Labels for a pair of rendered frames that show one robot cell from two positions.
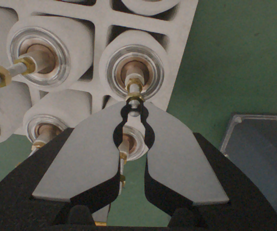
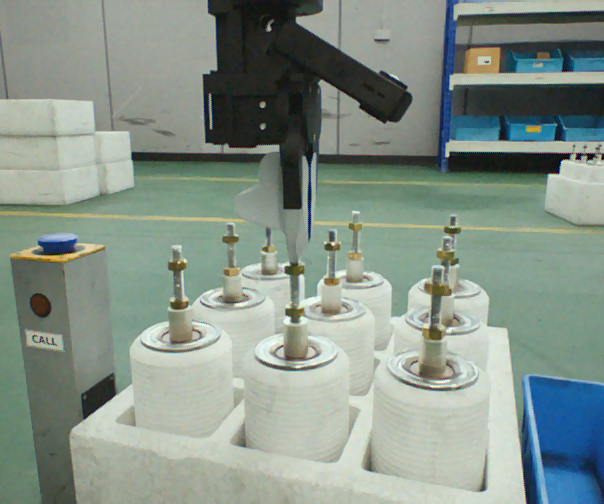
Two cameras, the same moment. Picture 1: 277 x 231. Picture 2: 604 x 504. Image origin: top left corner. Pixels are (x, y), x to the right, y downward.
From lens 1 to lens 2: 0.45 m
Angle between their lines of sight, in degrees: 75
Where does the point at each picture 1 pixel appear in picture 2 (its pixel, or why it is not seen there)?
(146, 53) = (324, 357)
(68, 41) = (347, 325)
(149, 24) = (357, 441)
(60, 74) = (311, 313)
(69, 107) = (256, 331)
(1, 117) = (270, 284)
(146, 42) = (338, 362)
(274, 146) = not seen: outside the picture
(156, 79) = (286, 362)
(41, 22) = (368, 316)
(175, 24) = (355, 469)
